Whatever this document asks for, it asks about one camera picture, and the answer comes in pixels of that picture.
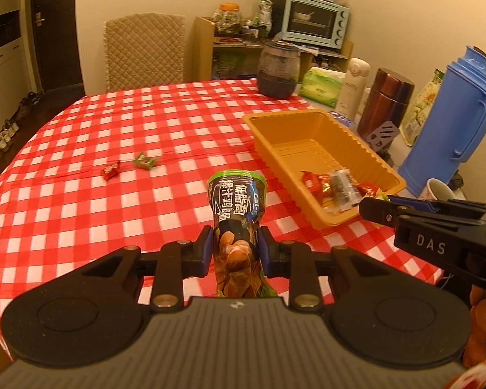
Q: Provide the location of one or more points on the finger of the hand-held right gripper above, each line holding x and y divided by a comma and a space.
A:
378, 210
423, 206

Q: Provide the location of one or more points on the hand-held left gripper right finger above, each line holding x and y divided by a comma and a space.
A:
263, 250

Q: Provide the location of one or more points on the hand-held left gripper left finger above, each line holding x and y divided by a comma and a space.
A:
206, 248

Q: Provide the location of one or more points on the black clear snack packet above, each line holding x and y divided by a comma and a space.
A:
345, 189

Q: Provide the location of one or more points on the large green brown snack packet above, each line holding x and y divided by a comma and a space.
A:
235, 210

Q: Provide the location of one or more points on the red gold candy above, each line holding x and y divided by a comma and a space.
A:
310, 180

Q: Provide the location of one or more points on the orange plastic tray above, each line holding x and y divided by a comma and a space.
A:
299, 146

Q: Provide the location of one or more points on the white mug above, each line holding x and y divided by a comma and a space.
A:
439, 189

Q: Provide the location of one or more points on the grey slotted holder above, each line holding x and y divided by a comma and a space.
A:
382, 134

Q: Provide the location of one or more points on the blue thermos jug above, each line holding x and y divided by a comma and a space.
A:
449, 121

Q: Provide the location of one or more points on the green yellow printed bag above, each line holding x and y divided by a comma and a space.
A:
421, 109

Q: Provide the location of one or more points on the blue flat packet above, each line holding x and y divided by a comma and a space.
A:
342, 118

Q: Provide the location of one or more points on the red white checked tablecloth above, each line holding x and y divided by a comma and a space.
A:
105, 219

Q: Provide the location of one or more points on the brown metal thermos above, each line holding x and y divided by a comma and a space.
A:
384, 101

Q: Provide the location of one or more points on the small red wrapped candy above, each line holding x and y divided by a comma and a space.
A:
111, 170

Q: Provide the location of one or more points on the white bottle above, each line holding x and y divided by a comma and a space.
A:
352, 89

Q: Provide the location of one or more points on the green tissue pack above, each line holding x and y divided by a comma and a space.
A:
322, 87

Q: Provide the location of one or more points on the dark glass jar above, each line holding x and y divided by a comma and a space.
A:
278, 71

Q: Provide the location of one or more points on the green box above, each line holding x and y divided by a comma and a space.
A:
226, 65

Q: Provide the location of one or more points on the wooden shelf unit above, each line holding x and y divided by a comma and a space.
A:
204, 48

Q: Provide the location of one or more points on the light blue toaster oven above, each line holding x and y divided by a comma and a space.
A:
314, 20

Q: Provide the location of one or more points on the beige quilted chair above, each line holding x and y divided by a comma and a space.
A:
143, 50

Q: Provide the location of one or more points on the black box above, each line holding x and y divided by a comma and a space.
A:
276, 12

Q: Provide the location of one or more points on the row of shoes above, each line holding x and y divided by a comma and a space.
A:
8, 133

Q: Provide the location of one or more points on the green plastic bag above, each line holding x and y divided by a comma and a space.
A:
264, 12

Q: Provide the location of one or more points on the plastic jar with orange lid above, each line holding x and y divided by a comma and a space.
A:
226, 19

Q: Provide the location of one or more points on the dark wooden door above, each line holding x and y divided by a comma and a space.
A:
56, 32

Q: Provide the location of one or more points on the white cabinet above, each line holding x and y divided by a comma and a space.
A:
4, 69

